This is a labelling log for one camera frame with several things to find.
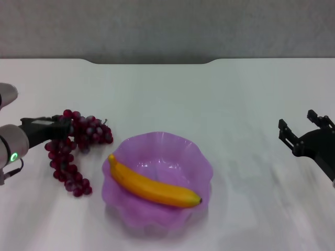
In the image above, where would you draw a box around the dark red grape bunch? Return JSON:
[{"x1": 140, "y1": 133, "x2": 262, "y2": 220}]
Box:
[{"x1": 44, "y1": 109, "x2": 114, "y2": 198}]

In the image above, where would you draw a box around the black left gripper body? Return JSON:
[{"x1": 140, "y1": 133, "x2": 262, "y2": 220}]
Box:
[{"x1": 20, "y1": 116, "x2": 60, "y2": 151}]

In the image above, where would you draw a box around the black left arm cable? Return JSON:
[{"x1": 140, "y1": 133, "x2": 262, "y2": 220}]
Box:
[{"x1": 0, "y1": 158, "x2": 25, "y2": 181}]

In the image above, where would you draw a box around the yellow banana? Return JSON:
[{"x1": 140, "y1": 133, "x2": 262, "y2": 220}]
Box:
[{"x1": 108, "y1": 154, "x2": 203, "y2": 209}]

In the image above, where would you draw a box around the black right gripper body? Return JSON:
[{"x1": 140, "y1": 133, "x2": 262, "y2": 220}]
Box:
[{"x1": 292, "y1": 128, "x2": 335, "y2": 181}]

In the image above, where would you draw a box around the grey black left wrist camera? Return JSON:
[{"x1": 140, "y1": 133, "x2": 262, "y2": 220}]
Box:
[{"x1": 0, "y1": 83, "x2": 19, "y2": 108}]

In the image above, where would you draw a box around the purple wavy plastic bowl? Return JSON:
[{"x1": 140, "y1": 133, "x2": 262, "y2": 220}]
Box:
[{"x1": 101, "y1": 132, "x2": 214, "y2": 235}]

